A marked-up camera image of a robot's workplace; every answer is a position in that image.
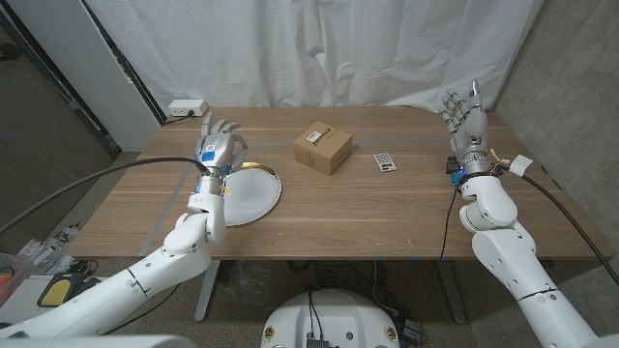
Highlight grey power adapter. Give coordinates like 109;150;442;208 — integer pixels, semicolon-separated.
402;317;427;345

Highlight black power strip cable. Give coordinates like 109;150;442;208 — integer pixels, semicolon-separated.
162;111;194;126

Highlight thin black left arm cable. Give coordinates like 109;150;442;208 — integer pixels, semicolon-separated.
101;282;183;335

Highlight grey table leg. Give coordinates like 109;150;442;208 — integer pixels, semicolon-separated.
193;260;221;323
437;260;468;325

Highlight yellow black foot pedal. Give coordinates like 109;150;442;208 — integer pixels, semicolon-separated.
37;272;101;308

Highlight white power strip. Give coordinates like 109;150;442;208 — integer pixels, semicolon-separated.
167;99;210;118

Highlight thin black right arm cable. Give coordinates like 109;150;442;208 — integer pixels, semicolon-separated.
437;186;460;265

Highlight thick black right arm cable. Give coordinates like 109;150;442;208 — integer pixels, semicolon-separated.
510;154;619;286

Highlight white curtain backdrop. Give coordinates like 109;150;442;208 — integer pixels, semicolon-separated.
84;0;545;116

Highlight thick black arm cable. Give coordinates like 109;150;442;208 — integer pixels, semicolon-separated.
510;154;619;286
0;157;212;236

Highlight brown cardboard packing box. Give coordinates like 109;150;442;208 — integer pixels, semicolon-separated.
292;121;354;177

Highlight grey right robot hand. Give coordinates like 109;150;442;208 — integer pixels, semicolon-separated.
437;79;492;176

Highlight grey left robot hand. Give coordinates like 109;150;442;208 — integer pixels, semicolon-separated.
192;111;250;183

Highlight clear bags of parts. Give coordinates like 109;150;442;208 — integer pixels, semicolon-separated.
16;221;81;276

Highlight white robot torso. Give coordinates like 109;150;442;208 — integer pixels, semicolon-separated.
260;288;401;348

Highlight white mini calculator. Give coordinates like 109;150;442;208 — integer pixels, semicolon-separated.
373;152;398;173

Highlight white gold-rimmed paper plate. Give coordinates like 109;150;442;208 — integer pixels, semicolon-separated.
221;161;283;227

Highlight black stand pole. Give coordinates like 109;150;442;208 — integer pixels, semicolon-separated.
79;0;169;126

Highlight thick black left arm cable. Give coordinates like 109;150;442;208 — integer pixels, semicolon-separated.
0;157;212;236

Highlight clear bin with orange item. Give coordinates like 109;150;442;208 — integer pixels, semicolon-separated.
0;250;35;308

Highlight white board panel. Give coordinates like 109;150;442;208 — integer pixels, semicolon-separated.
7;0;162;153

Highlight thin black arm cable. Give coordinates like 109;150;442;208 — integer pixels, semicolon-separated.
437;186;460;265
101;282;183;335

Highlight white floor box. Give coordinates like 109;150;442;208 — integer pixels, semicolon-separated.
0;275;54;326

